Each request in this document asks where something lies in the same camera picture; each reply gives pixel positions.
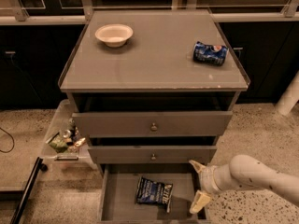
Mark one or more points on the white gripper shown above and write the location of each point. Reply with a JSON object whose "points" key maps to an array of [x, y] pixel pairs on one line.
{"points": [[206, 179]]}

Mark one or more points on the blue chip bag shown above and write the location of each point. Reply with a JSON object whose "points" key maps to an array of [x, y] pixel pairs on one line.
{"points": [[154, 193]]}

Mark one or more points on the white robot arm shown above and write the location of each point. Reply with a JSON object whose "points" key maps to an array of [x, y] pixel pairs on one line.
{"points": [[241, 173]]}

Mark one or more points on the grey bottom drawer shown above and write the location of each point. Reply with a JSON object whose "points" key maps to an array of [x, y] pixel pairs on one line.
{"points": [[119, 187]]}

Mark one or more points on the grey drawer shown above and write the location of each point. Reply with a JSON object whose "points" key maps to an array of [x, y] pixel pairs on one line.
{"points": [[119, 187], [152, 150], [149, 116]]}

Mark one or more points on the grey middle drawer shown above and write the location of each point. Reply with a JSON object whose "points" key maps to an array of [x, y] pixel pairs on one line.
{"points": [[152, 150]]}

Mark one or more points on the grey top drawer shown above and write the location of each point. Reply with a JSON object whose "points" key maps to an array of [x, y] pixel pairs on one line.
{"points": [[149, 116]]}

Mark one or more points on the grey drawer cabinet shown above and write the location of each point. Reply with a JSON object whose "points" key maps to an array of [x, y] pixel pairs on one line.
{"points": [[157, 59]]}

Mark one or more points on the crushed blue pepsi can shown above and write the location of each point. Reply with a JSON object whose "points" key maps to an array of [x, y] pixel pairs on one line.
{"points": [[211, 54]]}

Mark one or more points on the clear plastic storage bin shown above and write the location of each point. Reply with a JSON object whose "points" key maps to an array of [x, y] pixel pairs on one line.
{"points": [[63, 124]]}

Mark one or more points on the green snack packet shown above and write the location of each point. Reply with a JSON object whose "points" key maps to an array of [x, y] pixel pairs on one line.
{"points": [[58, 144]]}

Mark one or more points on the white paper bowl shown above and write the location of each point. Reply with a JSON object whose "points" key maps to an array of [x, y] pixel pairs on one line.
{"points": [[114, 35]]}

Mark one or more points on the white post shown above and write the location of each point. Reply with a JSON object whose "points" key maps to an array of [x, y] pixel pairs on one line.
{"points": [[289, 98]]}

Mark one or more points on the black metal floor rail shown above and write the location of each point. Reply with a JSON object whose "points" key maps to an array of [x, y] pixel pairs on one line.
{"points": [[25, 194]]}

